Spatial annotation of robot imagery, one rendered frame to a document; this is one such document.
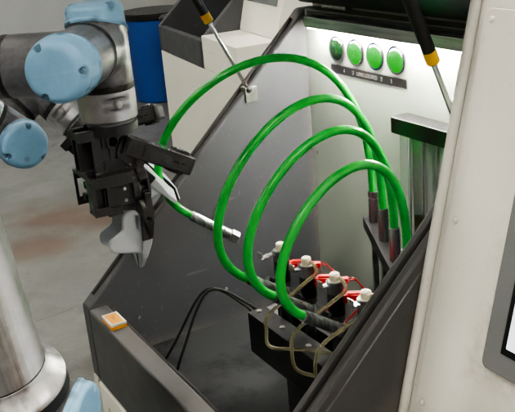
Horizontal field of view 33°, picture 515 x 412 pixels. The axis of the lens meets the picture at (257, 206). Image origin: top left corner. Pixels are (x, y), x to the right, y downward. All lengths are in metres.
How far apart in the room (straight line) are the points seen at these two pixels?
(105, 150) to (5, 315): 0.43
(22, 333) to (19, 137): 0.61
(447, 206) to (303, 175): 0.74
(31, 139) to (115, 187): 0.25
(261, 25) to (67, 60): 3.52
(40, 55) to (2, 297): 0.33
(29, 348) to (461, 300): 0.57
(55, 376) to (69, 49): 0.36
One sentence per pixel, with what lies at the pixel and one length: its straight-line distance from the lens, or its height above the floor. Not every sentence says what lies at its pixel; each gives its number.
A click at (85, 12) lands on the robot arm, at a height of 1.56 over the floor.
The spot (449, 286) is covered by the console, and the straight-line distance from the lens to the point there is 1.15.
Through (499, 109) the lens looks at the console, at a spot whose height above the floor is 1.41.
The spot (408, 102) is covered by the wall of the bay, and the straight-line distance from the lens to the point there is 1.56.
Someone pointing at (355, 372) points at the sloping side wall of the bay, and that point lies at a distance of 1.18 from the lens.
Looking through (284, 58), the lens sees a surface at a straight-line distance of 1.46.
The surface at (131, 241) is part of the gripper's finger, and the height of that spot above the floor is 1.25.
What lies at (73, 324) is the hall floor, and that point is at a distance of 3.81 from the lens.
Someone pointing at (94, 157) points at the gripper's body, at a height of 1.38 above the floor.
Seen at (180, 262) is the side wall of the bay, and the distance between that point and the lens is 1.76.
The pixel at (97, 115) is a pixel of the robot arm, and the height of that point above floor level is 1.43.
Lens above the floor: 1.69
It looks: 20 degrees down
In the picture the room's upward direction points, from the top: 5 degrees counter-clockwise
